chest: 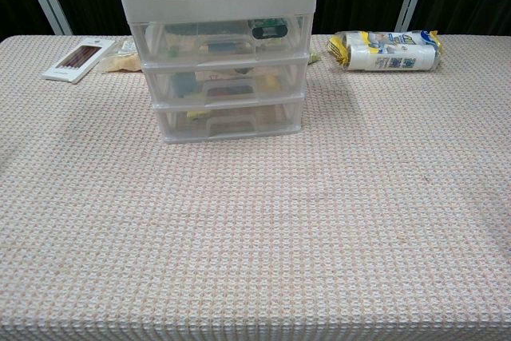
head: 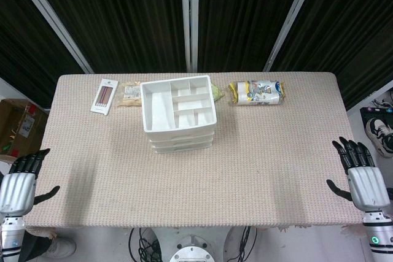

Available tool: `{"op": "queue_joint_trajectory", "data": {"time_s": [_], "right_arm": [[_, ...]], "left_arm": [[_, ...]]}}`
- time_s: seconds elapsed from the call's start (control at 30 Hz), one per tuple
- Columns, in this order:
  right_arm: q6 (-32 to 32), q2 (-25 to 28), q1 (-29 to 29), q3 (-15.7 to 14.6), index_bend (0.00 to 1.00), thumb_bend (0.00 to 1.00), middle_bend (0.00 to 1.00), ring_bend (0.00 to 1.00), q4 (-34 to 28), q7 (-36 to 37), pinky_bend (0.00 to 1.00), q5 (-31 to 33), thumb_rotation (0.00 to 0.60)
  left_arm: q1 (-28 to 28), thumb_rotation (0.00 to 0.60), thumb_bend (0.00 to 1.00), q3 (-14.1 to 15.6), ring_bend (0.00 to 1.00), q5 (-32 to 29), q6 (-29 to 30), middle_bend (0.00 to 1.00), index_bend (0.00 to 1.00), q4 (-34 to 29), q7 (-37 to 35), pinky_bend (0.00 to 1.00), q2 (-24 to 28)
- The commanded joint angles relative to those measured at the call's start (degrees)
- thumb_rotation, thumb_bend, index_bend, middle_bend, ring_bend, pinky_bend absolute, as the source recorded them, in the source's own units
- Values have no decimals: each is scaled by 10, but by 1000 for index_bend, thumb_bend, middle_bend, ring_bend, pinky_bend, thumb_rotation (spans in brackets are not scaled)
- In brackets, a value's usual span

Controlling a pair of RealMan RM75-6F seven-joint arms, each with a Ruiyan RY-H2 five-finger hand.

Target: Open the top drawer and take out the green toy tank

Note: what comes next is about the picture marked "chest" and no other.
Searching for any tissue pack blue yellow wrapper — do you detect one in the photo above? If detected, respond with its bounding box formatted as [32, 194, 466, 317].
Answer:
[327, 30, 443, 73]

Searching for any white plastic drawer organizer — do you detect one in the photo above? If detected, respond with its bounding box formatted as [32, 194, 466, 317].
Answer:
[118, 0, 320, 145]

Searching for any blue rectangular item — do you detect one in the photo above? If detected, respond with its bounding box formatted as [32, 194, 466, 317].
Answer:
[207, 40, 236, 53]

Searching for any transparent drawer nearly empty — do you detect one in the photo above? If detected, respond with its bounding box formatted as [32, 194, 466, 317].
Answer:
[153, 101, 304, 143]

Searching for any white coloured pencil box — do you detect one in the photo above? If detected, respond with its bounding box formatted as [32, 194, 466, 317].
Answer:
[41, 37, 117, 85]

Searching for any transparent drawer with toy car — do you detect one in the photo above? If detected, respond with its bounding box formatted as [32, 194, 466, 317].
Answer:
[131, 15, 313, 65]

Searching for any beige woven tablecloth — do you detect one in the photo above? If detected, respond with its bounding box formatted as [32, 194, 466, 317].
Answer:
[0, 34, 511, 341]

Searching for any clear bag with yellow contents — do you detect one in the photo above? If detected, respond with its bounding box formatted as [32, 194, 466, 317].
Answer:
[99, 40, 143, 74]

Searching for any transparent drawer with red item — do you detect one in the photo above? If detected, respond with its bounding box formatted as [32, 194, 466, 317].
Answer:
[142, 61, 308, 107]

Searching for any black toy car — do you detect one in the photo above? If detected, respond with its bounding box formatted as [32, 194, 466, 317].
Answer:
[248, 18, 289, 41]

